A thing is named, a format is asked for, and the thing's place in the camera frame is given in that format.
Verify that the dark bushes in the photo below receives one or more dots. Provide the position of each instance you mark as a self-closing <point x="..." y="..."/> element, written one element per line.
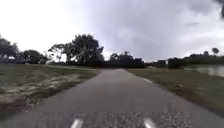
<point x="125" y="60"/>

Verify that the grey asphalt path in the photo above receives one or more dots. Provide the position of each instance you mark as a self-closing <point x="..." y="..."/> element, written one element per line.
<point x="113" y="96"/>

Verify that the large dark tree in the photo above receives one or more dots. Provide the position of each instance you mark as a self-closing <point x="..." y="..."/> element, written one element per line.
<point x="83" y="50"/>

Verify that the dry grass verge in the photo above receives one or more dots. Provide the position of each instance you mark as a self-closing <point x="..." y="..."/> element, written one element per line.
<point x="186" y="85"/>

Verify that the patchy grass with sand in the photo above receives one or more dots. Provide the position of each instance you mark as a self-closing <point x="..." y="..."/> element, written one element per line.
<point x="33" y="83"/>

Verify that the distant tree line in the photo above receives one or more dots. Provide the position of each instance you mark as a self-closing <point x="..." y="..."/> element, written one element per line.
<point x="196" y="60"/>

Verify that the row of dark trees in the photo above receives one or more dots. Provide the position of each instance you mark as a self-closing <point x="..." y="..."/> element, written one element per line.
<point x="20" y="55"/>

